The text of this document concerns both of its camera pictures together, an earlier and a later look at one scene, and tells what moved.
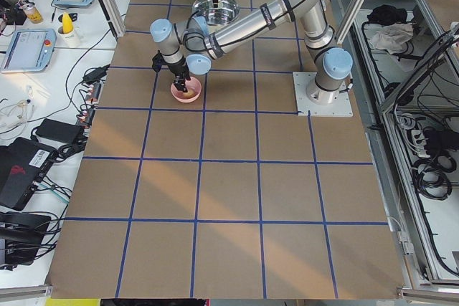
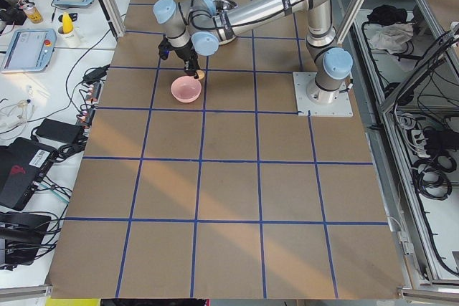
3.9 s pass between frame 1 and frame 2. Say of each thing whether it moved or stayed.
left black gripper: moved
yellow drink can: stayed
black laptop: stayed
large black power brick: stayed
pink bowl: stayed
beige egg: moved
